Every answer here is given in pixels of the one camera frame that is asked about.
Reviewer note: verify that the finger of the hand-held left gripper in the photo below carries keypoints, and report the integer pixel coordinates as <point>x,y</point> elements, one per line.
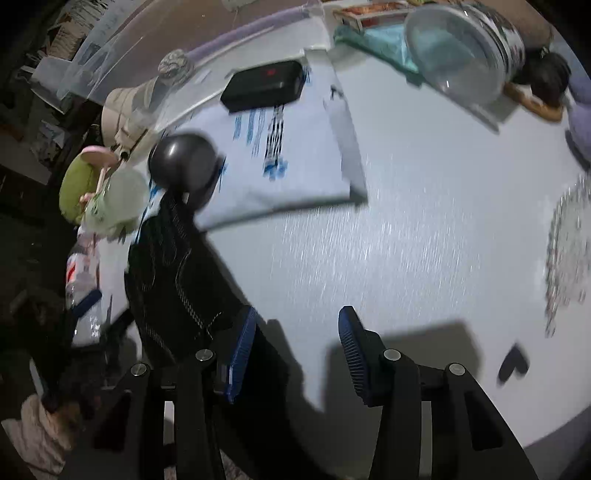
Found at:
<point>87,300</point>

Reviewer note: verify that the dark grey round ball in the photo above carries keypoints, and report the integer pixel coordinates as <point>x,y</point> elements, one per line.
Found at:
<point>184,166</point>

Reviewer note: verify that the playing card box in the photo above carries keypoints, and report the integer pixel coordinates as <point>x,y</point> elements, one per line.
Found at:
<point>369,14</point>

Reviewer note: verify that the teal tissue packet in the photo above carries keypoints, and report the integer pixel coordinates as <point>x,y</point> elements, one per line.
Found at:
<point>378,48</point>

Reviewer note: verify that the wooden coaster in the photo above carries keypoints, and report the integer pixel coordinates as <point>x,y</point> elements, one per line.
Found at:
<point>535,104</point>

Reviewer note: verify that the small black case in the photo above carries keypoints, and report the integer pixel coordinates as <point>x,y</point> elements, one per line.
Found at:
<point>263,85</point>

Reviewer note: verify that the black leather glove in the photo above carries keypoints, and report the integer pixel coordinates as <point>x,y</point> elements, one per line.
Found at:
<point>184,277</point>

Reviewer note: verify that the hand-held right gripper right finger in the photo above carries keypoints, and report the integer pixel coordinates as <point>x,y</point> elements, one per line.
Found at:
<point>355,350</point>

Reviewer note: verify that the person's left forearm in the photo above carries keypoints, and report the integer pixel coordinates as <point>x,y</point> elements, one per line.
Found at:
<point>37,434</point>

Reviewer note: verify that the clear bottle with green label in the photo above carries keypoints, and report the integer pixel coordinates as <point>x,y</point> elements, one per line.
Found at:
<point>117,203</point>

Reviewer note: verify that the clear plastic storage container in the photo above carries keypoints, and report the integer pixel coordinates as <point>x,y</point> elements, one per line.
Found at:
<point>138,41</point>

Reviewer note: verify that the round patterned tin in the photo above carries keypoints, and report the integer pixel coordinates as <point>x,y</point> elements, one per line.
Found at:
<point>176,63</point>

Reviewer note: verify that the pink hand fan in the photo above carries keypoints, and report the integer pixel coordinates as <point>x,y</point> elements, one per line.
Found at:
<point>99,159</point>

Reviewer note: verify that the black heart sticker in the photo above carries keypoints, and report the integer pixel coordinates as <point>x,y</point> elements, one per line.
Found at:
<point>512,362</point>

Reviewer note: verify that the green plush toy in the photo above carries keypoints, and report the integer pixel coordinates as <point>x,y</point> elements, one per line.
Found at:
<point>76,189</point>

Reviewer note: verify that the clear jar with cat print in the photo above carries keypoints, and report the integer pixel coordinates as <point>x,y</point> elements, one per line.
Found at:
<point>461,50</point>

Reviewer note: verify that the small cream bottle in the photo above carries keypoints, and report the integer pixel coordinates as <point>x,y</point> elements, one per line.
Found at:
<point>134,115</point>

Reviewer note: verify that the purple plush toy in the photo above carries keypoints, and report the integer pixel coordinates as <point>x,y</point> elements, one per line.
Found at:
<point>581,106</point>

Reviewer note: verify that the white wet wipes pack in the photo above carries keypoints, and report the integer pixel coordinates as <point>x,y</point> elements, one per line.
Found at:
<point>286,166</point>

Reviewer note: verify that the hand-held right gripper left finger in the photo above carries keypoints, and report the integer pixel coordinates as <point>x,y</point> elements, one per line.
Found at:
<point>240,355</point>

